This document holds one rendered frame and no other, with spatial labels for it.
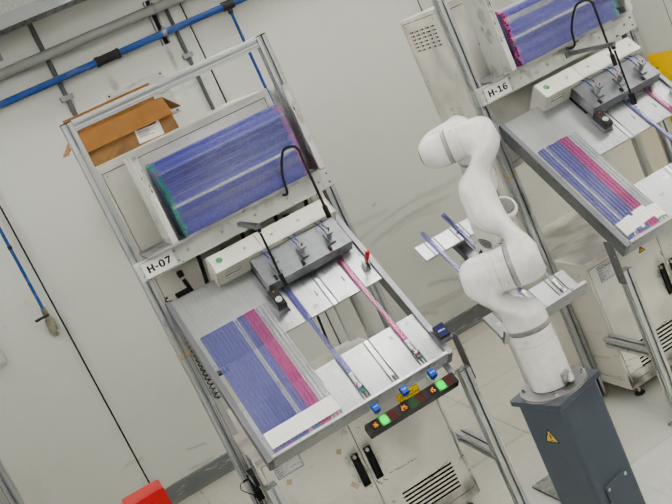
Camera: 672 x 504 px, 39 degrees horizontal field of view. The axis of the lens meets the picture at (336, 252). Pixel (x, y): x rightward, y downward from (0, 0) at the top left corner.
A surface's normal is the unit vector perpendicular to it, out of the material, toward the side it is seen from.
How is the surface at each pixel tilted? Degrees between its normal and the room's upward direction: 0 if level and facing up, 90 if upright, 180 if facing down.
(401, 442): 90
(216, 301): 44
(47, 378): 90
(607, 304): 90
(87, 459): 90
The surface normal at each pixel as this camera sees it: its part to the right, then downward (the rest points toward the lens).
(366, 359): -0.05, -0.60
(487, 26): -0.84, 0.46
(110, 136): 0.32, -0.11
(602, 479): 0.56, -0.06
